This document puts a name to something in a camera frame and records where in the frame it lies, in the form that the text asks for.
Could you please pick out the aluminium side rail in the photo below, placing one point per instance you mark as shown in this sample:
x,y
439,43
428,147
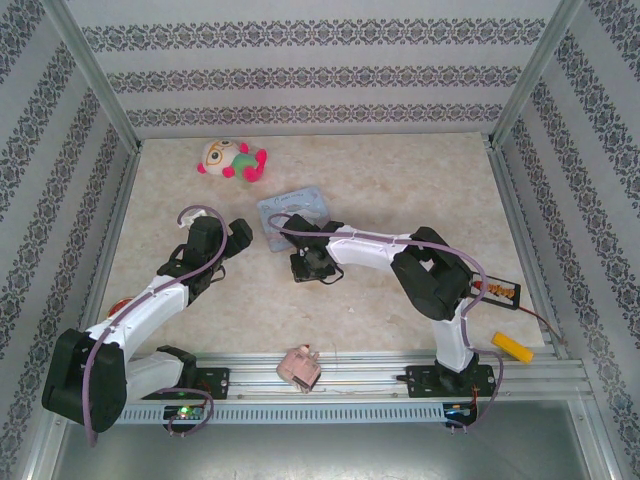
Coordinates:
x,y
519,225
107,250

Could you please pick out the aluminium frame post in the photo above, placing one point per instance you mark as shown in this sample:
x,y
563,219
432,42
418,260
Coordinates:
x,y
95,75
535,75

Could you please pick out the circuit board with green light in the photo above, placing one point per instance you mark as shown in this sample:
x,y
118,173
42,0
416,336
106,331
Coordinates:
x,y
184,413

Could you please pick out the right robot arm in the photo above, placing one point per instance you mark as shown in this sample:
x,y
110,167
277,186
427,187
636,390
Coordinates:
x,y
365,252

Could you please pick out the pink toy figure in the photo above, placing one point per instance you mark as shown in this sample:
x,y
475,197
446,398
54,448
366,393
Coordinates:
x,y
299,370

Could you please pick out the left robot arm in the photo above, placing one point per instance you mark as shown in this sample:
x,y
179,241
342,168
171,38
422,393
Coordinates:
x,y
150,305

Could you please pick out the black holder with orange beads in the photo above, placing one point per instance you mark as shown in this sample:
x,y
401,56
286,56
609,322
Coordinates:
x,y
500,291

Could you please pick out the small circuit board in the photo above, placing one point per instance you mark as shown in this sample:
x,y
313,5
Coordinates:
x,y
457,412

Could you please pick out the blue cartoon print box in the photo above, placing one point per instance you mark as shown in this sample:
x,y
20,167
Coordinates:
x,y
305,205

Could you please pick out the yellow rectangular block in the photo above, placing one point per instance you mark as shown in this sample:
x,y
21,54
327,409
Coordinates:
x,y
512,347

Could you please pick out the grey metal panel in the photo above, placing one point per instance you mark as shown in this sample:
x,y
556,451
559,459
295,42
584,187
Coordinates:
x,y
320,455

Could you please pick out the round red tin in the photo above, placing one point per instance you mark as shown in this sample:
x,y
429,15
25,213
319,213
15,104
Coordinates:
x,y
121,306

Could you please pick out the aluminium cross rail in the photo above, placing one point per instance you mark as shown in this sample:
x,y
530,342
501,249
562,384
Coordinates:
x,y
375,380

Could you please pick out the plush doll with glasses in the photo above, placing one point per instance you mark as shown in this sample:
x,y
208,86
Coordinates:
x,y
220,157

